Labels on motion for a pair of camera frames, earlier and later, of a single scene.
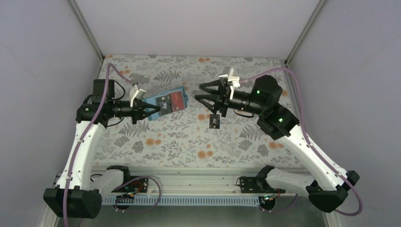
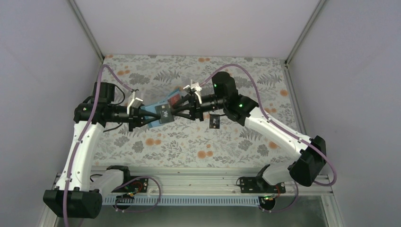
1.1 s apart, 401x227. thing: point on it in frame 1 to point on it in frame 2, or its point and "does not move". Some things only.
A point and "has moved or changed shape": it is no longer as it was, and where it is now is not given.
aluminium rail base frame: (194, 181) does not move
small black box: (214, 121) does not move
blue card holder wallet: (172, 100) has moved or changed shape
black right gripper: (219, 102) to (194, 107)
